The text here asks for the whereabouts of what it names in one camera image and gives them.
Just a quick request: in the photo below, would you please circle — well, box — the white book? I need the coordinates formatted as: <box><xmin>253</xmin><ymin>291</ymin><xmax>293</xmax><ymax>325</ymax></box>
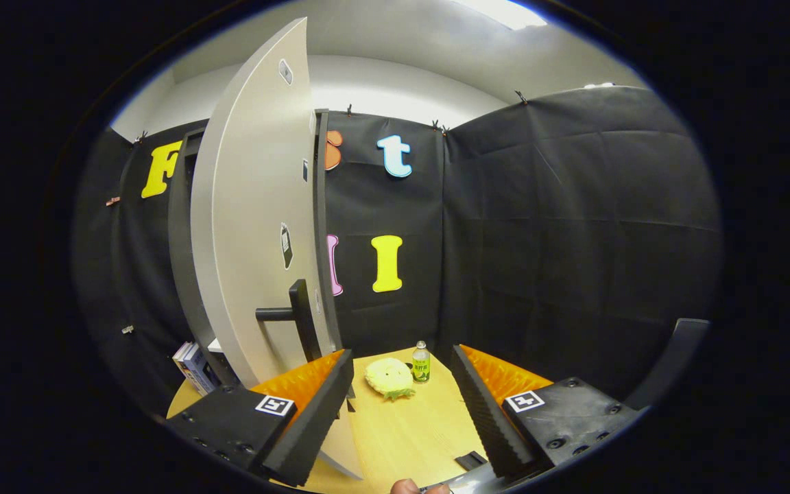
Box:
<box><xmin>172</xmin><ymin>342</ymin><xmax>197</xmax><ymax>385</ymax></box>

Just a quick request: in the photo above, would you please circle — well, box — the long ceiling light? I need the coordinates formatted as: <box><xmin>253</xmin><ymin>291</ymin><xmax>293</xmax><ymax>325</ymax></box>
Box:
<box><xmin>450</xmin><ymin>0</ymin><xmax>548</xmax><ymax>31</ymax></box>

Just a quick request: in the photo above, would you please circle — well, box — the green label drink bottle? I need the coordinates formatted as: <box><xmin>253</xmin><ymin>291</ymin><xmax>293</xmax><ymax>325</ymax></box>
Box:
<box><xmin>411</xmin><ymin>340</ymin><xmax>431</xmax><ymax>384</ymax></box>

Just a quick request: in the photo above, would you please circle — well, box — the yellow round plush cushion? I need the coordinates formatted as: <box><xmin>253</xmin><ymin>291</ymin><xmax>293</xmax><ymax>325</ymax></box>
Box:
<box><xmin>365</xmin><ymin>357</ymin><xmax>416</xmax><ymax>401</ymax></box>

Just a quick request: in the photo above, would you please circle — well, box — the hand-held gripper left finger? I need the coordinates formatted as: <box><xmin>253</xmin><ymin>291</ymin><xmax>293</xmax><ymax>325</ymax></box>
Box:
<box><xmin>165</xmin><ymin>349</ymin><xmax>355</xmax><ymax>488</ymax></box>

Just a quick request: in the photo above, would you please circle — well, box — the dark grey shoe cabinet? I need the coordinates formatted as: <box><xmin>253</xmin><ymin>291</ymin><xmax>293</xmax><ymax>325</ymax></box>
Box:
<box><xmin>167</xmin><ymin>108</ymin><xmax>344</xmax><ymax>388</ymax></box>

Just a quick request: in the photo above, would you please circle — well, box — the black door handle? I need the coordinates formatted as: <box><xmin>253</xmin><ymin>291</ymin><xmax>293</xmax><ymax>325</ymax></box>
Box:
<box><xmin>255</xmin><ymin>279</ymin><xmax>324</xmax><ymax>363</ymax></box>

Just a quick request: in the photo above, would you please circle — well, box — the blue book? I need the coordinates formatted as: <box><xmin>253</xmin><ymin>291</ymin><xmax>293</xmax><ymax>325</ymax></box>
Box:
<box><xmin>182</xmin><ymin>343</ymin><xmax>223</xmax><ymax>397</ymax></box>

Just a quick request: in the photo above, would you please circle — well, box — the black backdrop cloth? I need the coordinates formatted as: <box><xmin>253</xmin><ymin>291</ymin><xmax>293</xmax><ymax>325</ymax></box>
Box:
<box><xmin>74</xmin><ymin>84</ymin><xmax>723</xmax><ymax>419</ymax></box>

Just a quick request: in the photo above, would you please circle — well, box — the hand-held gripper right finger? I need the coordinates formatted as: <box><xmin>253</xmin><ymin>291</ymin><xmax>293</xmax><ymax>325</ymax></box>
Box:
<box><xmin>451</xmin><ymin>344</ymin><xmax>646</xmax><ymax>481</ymax></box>

